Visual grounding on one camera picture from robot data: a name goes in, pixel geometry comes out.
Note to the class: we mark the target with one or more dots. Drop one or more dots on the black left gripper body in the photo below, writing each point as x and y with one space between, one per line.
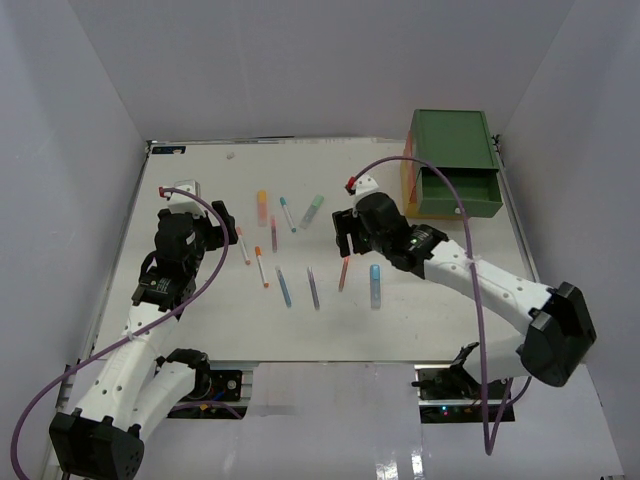
209 237

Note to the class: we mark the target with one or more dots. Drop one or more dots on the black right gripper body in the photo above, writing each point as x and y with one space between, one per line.
374 241

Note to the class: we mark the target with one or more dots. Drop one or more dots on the red gel pen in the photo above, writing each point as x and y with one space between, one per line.
343 273

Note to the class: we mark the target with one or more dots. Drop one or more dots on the pink translucent gel pen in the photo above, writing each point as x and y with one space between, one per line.
274 234

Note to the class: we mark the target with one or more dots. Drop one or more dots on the purple gel pen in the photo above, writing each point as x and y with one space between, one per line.
313 288

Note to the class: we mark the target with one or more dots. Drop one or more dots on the blue gel pen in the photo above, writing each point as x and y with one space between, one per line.
283 286

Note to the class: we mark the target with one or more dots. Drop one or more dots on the green drawer box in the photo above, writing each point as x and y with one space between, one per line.
458 143

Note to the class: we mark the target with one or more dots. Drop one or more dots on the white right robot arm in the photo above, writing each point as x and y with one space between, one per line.
554 329

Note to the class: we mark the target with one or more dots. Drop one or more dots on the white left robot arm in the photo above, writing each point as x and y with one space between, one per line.
104 436

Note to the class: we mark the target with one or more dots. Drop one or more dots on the pink cap marker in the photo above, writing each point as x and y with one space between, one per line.
243 247

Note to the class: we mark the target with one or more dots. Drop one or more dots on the blue cap highlighter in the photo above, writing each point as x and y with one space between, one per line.
375 286

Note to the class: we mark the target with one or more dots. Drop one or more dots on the orange cap marker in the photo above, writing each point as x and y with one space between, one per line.
261 267

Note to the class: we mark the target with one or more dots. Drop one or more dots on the orange cap highlighter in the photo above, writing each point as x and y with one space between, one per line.
262 208

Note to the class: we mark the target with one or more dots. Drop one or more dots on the green cap highlighter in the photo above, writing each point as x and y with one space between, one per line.
311 211

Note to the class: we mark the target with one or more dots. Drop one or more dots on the teal cap marker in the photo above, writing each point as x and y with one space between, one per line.
287 214

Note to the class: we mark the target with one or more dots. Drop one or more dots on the blue label sticker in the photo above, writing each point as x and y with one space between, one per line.
168 150

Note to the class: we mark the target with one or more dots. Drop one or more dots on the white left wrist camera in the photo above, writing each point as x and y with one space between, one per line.
182 195

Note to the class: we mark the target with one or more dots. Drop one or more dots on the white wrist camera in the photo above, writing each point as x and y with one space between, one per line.
359 188
182 195

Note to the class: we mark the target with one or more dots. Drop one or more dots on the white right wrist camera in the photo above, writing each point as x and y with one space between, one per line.
359 188

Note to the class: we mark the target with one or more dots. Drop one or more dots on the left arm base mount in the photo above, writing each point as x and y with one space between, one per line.
216 396

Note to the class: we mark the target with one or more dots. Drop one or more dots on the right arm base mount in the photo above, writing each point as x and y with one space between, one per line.
448 395

